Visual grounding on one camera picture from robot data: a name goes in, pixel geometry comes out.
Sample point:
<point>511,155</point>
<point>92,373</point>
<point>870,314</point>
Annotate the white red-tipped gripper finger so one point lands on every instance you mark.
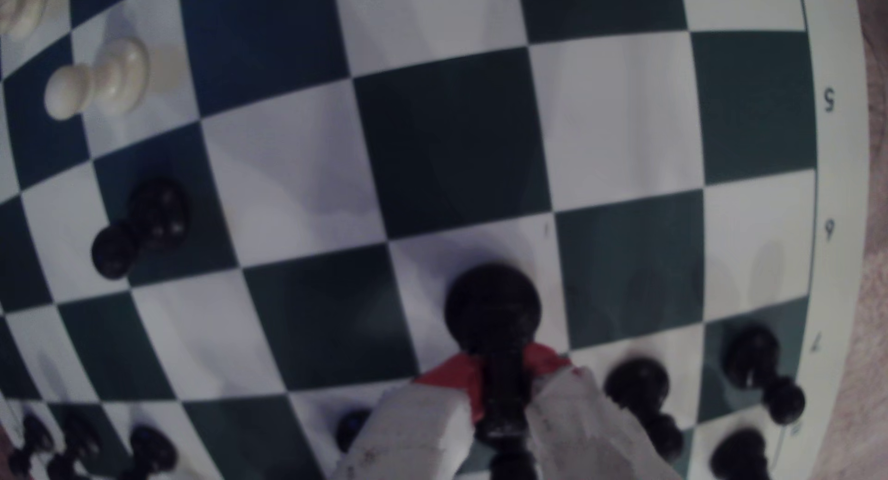
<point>409,438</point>
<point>590,431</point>

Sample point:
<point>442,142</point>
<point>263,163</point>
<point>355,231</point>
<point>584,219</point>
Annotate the black knight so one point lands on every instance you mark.
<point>492,306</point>

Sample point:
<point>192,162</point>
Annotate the green white chess board mat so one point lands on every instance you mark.
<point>451,140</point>

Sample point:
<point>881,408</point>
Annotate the black rook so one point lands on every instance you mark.
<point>739,458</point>

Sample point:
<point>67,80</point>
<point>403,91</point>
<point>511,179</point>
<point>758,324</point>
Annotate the white pawn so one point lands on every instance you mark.
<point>111,78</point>

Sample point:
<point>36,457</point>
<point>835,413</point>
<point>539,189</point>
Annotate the white knight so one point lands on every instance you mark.
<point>21,5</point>

